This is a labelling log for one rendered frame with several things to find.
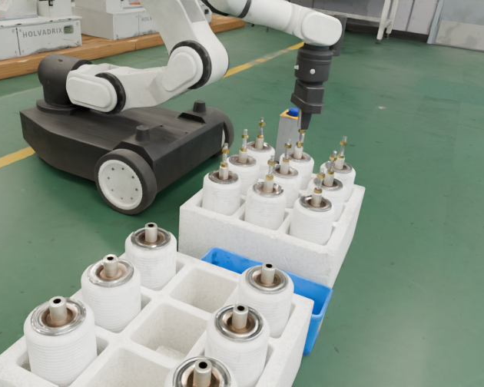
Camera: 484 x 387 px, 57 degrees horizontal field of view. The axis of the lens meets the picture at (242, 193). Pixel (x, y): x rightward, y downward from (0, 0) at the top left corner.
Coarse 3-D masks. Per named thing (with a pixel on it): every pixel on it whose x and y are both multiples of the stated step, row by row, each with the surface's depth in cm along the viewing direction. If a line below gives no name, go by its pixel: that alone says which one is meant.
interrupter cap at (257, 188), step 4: (256, 184) 109; (260, 184) 109; (276, 184) 110; (252, 188) 107; (256, 188) 107; (260, 188) 108; (276, 188) 108; (280, 188) 108; (256, 192) 105; (260, 192) 105; (264, 192) 106; (268, 192) 106; (272, 192) 106; (276, 192) 106; (280, 192) 106; (264, 196) 104; (268, 196) 104; (272, 196) 104; (276, 196) 104
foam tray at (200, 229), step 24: (360, 192) 127; (192, 216) 110; (216, 216) 108; (240, 216) 110; (288, 216) 111; (192, 240) 113; (216, 240) 110; (240, 240) 107; (264, 240) 104; (288, 240) 102; (336, 240) 104; (288, 264) 104; (312, 264) 101; (336, 264) 110
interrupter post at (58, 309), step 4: (56, 296) 65; (60, 296) 65; (52, 300) 64; (56, 300) 65; (60, 300) 65; (64, 300) 64; (52, 304) 64; (56, 304) 64; (60, 304) 64; (64, 304) 64; (52, 308) 64; (56, 308) 64; (60, 308) 64; (64, 308) 64; (52, 312) 64; (56, 312) 64; (60, 312) 64; (64, 312) 65; (52, 316) 64; (56, 316) 64; (60, 316) 64; (64, 316) 65; (52, 320) 65; (56, 320) 65; (60, 320) 65
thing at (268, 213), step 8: (248, 192) 107; (248, 200) 107; (256, 200) 104; (264, 200) 104; (272, 200) 104; (280, 200) 105; (248, 208) 107; (256, 208) 105; (264, 208) 104; (272, 208) 104; (280, 208) 106; (248, 216) 108; (256, 216) 106; (264, 216) 105; (272, 216) 105; (280, 216) 107; (256, 224) 107; (264, 224) 106; (272, 224) 107; (280, 224) 109
